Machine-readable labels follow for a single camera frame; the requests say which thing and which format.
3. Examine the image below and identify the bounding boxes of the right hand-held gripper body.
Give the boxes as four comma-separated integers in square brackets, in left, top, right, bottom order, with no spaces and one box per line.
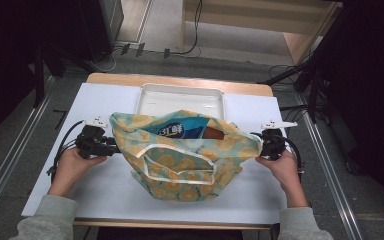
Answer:
[260,119,298,162]

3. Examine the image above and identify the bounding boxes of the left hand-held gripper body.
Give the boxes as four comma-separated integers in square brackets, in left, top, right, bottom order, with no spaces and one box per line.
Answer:
[75,116,116,160]

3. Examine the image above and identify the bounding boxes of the brown carton box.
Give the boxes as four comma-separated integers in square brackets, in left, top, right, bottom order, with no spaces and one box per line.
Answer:
[202,127,226,141]

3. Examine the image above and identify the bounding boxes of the blue snack packet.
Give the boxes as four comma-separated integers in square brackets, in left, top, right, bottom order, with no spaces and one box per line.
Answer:
[139,116,212,140]

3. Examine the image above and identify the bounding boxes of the orange fruit print cloth bag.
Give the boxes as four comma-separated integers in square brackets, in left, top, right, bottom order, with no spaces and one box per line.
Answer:
[109,109,264,203]

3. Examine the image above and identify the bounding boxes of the white plastic tray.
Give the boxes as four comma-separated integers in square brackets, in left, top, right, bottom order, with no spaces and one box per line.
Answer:
[135,82,226,120]

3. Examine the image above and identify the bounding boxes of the person's right hand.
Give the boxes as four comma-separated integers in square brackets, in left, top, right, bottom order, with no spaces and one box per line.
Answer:
[255,149,302,194]

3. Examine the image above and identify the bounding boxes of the person's left hand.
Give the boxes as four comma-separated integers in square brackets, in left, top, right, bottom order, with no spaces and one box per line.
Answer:
[55,146,109,188]

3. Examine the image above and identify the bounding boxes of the white table mat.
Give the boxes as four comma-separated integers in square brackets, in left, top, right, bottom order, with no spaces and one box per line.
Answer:
[21,82,288,225]

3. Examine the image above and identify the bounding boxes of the black metal stand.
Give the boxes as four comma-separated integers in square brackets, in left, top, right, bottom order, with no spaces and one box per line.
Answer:
[259,2,344,125]

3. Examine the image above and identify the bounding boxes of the person's dark trousers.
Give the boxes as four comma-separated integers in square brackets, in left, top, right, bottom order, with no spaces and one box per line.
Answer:
[96,227,244,240]

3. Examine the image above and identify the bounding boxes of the dark cabinet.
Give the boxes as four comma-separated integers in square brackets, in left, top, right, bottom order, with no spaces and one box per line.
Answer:
[76,0,125,63]

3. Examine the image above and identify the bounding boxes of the dark curtain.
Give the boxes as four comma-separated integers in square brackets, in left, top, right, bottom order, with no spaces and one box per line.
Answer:
[313,0,384,218]
[0,0,81,148]

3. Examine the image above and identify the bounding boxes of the left hand-held gripper black cable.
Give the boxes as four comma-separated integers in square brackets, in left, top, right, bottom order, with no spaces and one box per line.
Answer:
[46,119,85,185]

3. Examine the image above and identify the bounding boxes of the black floor cable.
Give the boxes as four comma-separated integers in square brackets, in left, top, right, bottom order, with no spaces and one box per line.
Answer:
[279,104,310,113]

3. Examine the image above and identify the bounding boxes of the metal floor rail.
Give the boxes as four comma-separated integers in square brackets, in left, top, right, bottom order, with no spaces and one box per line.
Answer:
[294,93,365,240]
[0,75,56,228]

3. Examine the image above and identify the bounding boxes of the white floor cable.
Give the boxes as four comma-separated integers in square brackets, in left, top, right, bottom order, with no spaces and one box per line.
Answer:
[89,48,118,73]

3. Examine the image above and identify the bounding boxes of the light wooden furniture frame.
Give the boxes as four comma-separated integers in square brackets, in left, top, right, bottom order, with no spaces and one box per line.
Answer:
[179,0,343,66]

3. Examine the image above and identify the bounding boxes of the black hanging cable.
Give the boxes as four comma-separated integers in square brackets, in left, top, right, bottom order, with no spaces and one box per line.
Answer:
[179,0,204,56]

